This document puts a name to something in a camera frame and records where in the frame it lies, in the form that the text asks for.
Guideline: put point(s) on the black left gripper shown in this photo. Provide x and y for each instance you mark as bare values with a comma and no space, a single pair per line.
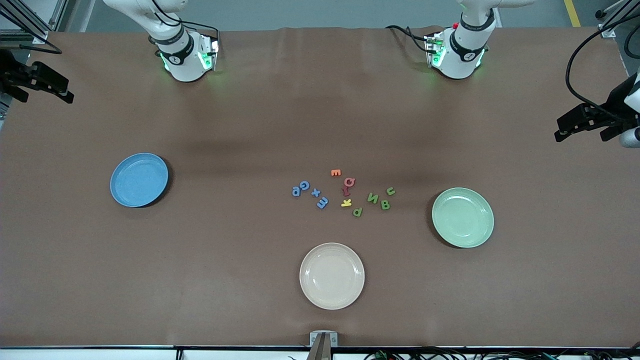
613,106

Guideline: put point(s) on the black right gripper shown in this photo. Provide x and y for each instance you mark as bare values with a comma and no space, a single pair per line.
11,70

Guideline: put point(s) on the green foam letter B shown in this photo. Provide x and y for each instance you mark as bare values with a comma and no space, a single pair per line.
383,204

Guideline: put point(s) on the green foam letter N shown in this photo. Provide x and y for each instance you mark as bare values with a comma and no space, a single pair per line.
373,198

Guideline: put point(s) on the green foam letter P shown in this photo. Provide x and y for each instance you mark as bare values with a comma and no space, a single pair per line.
356,214

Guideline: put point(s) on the blue foam letter P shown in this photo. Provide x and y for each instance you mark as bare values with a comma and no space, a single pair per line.
295,192

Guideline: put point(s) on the blue foam letter G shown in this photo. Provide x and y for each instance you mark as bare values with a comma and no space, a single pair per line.
305,183

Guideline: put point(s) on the blue foam letter E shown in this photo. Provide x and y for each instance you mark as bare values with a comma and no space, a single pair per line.
322,202

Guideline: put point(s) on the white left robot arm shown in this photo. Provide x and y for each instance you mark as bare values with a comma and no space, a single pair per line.
460,62

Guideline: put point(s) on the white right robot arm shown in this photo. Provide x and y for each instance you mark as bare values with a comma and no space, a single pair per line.
185,65

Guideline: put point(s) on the blue plate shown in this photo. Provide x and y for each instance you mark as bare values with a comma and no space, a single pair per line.
139,180

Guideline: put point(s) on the green plate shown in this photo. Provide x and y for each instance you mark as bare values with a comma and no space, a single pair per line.
462,217

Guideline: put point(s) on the metal connector box green light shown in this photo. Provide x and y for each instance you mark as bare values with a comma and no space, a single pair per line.
434,50
210,52

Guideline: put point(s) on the brown table cover mat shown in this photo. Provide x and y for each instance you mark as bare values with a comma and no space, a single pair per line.
200,250

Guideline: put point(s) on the red foam letter Q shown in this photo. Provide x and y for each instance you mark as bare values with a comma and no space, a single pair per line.
346,182

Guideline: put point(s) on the dark red foam letter Y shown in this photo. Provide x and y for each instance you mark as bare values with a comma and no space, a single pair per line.
346,191

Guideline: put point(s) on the cream plate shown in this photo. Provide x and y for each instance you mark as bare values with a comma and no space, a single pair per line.
332,276

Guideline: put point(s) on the aluminium frame profile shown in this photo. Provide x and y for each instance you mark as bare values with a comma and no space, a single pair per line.
25,27
612,22

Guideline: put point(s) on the white table edge rail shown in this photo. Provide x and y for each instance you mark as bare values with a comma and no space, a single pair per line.
100,354

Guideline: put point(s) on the grey metal bracket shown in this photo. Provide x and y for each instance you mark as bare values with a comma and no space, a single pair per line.
323,340

